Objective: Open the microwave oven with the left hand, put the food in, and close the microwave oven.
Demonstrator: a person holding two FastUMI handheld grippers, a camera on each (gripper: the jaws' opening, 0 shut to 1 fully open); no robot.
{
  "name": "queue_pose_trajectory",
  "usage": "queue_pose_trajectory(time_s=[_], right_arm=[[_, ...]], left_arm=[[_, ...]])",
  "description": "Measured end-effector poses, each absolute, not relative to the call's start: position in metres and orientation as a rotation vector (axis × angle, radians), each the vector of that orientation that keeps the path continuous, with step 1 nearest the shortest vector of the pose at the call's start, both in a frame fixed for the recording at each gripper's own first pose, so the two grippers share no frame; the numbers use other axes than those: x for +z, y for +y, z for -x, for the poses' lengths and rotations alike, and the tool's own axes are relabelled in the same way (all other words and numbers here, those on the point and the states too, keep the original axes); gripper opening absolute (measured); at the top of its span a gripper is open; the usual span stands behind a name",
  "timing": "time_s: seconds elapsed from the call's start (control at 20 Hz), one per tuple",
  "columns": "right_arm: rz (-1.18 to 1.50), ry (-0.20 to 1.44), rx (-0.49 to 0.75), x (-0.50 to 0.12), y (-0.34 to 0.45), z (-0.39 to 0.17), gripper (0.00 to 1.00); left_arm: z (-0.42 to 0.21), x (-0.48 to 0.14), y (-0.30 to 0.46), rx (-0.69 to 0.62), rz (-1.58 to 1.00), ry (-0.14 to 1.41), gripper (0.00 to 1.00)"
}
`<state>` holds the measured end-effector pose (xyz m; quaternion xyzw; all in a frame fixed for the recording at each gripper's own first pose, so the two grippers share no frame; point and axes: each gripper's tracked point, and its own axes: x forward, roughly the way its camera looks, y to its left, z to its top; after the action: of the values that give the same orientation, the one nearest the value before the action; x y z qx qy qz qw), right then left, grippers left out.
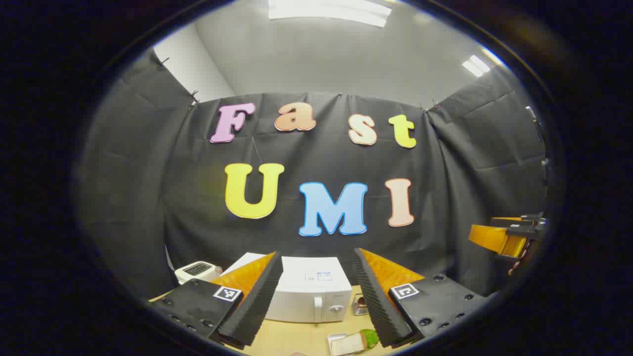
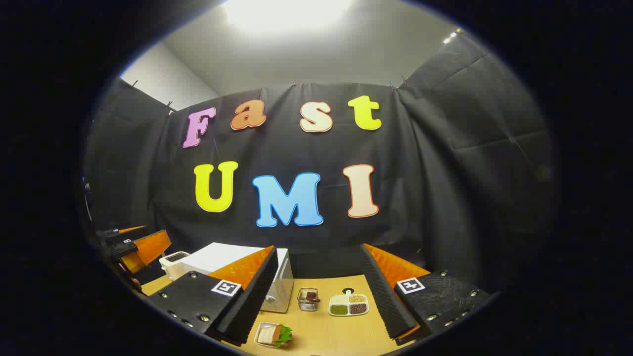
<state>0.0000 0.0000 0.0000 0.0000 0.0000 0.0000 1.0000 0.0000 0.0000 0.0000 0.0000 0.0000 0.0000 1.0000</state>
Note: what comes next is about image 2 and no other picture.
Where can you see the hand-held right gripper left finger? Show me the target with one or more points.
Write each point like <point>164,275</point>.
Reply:
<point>249,296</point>

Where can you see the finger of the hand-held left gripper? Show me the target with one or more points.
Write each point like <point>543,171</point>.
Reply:
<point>143,249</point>
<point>113,231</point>

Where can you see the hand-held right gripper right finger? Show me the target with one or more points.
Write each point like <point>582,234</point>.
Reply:
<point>383,296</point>

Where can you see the sandwich with green lettuce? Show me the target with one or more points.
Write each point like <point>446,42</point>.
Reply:
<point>279,336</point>

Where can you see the white microwave oven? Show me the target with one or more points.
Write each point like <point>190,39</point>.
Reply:
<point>222,254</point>

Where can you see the white toaster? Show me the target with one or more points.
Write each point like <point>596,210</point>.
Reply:
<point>173,262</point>

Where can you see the white divided plate with beans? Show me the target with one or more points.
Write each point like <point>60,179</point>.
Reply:
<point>348,302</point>

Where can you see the white rectangular dish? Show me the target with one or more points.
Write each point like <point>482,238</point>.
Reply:
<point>258,336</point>

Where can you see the brown wooden spoon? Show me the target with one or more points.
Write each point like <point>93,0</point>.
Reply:
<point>311,297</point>

